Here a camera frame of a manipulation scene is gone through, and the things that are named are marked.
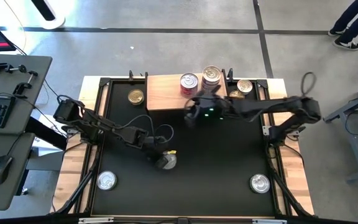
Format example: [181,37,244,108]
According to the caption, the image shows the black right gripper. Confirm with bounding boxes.
[184,84,231,129]

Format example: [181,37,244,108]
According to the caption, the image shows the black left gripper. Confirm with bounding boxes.
[144,136,178,170]

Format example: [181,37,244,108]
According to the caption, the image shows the blue label can gold lid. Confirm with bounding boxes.
[201,65,223,84]

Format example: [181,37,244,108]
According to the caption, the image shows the green label can silver lid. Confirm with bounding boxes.
[249,173,271,194]
[96,170,118,191]

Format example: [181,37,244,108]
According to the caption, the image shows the wooden shelf black legs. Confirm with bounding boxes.
[146,73,229,112]

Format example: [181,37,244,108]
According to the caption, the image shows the seafood can silver lid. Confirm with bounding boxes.
[236,79,254,95]

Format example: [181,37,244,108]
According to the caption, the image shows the green label can gold lid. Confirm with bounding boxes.
[228,90,245,100]
[127,88,145,106]

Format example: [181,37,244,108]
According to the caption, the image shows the black table mat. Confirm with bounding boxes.
[91,78,276,218]

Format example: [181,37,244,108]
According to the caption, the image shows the black desk support beam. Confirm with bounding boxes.
[25,116,68,152]

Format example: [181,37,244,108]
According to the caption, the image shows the black computer mouse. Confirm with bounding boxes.
[0,154,14,187]

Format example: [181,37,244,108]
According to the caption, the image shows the white round stand base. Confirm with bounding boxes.
[19,0,66,31]

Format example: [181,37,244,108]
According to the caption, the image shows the black stand pole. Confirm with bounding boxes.
[31,0,56,22]

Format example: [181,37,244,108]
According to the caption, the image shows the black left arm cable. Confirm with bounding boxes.
[116,114,175,144]

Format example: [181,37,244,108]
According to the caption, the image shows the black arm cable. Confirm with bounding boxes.
[116,114,175,144]
[301,71,317,98]

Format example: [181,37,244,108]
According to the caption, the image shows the silver metal bracket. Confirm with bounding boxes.
[252,218,288,224]
[78,217,114,224]

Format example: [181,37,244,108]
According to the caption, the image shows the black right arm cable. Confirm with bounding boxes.
[301,71,317,98]

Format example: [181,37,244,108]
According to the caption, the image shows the yellow cable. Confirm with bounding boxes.
[3,0,27,52]

